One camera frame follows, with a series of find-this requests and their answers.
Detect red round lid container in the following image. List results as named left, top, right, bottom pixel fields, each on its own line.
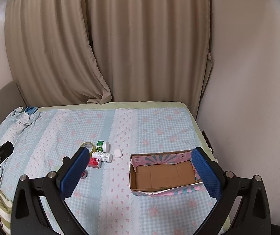
left=81, top=170, right=88, bottom=179

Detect red white small box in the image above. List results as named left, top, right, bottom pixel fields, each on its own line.
left=87, top=157, right=102, bottom=169

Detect yellow packing tape roll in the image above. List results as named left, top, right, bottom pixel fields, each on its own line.
left=81, top=142, right=96, bottom=154

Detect green labelled white jar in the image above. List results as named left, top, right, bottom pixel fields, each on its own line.
left=96, top=141, right=110, bottom=153

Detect striped green white cloth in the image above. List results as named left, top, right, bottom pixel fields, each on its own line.
left=0, top=190, right=12, bottom=234

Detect blue pink checkered bedsheet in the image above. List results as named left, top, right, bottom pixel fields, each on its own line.
left=0, top=106, right=229, bottom=235

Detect white pill bottle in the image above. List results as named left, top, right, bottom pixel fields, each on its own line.
left=92, top=152, right=113, bottom=163

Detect white earbuds case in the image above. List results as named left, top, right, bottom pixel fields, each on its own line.
left=114, top=149, right=123, bottom=159

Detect blue tissue pack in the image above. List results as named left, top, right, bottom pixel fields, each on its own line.
left=24, top=107, right=38, bottom=115

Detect cardboard box pink teal flaps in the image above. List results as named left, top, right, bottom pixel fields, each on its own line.
left=129, top=150, right=203, bottom=197

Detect light green mattress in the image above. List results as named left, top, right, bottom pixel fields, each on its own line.
left=35, top=100, right=231, bottom=233

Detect beige curtain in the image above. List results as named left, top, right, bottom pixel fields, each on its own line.
left=4, top=0, right=212, bottom=115

